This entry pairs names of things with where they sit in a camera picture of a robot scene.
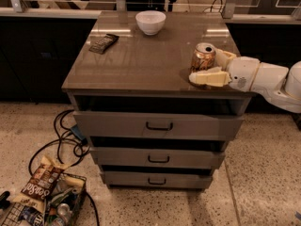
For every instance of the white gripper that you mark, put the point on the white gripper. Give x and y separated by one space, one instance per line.
243 72

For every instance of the orange soda can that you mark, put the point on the orange soda can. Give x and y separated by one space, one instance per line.
203 57

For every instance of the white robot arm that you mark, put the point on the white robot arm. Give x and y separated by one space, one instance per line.
279 86

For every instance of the white ceramic bowl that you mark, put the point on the white ceramic bowl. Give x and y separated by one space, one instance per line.
150 22

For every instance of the silver can in basket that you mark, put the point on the silver can in basket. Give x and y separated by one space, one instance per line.
64 212

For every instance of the grey drawer cabinet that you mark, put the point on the grey drawer cabinet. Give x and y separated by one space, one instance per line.
149 74

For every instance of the dark snack bar packet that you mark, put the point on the dark snack bar packet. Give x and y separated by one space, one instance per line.
101 45

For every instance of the top grey drawer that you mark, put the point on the top grey drawer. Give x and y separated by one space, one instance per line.
152 125

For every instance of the grey drawer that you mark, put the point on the grey drawer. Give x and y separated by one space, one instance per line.
152 125
134 157
158 180

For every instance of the middle grey drawer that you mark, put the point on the middle grey drawer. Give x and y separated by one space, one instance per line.
134 157

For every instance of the bottom grey drawer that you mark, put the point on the bottom grey drawer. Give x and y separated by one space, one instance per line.
158 180

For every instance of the blue plug on floor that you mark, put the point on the blue plug on floor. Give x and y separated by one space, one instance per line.
77 133

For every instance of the brown sea salt chip bag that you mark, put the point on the brown sea salt chip bag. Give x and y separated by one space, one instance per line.
41 184

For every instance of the black wire basket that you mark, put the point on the black wire basket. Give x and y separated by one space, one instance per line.
70 189

